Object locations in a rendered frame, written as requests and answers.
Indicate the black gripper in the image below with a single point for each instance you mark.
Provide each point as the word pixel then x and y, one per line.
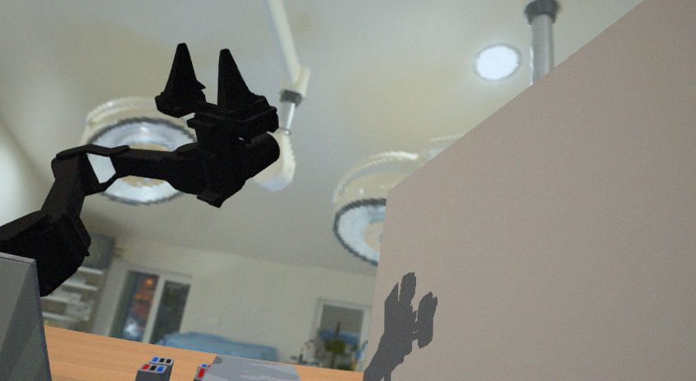
pixel 238 113

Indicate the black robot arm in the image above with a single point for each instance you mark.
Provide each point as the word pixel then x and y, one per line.
pixel 55 235

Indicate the beige flat panel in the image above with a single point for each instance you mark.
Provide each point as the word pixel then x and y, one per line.
pixel 555 241

